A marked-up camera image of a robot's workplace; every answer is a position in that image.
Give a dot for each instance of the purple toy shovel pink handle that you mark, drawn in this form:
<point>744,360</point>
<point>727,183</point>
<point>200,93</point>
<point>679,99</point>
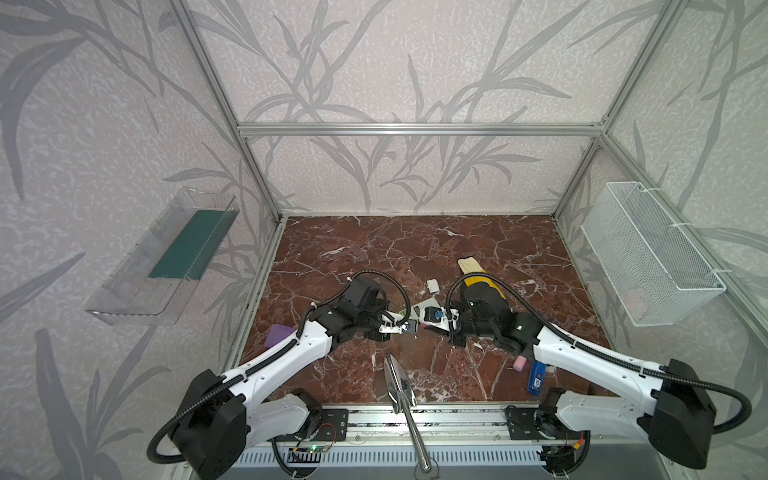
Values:
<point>276,334</point>

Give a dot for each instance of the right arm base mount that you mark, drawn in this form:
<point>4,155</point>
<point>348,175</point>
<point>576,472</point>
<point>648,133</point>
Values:
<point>536,424</point>

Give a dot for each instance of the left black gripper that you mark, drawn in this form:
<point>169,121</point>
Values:
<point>377,318</point>

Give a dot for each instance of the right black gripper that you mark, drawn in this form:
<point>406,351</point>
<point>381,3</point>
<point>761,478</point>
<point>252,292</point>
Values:
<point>462,321</point>

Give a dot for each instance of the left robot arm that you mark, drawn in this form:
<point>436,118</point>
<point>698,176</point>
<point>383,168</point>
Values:
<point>222,415</point>

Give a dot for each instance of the yellow black work glove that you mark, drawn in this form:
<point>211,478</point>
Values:
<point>471,265</point>

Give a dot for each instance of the metal trowel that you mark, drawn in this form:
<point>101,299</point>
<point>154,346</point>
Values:
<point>403,400</point>

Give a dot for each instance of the clear plastic wall shelf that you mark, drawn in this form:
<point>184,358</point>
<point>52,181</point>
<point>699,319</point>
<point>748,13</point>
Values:
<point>158,277</point>

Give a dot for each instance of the red white remote control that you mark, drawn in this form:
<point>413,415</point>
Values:
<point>417,310</point>

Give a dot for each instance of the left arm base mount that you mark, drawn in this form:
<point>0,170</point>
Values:
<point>324,425</point>

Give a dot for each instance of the white battery cover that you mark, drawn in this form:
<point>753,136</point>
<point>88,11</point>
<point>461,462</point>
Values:
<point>433,286</point>

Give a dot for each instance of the blue lighter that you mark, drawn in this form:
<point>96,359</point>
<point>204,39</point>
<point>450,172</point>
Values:
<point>536,378</point>

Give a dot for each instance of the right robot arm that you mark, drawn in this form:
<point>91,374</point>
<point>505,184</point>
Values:
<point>665,404</point>

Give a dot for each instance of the white wire wall basket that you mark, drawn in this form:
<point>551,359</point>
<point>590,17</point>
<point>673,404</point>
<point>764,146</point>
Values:
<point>658,274</point>

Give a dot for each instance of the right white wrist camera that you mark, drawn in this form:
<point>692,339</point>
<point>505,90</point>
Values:
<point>440,318</point>

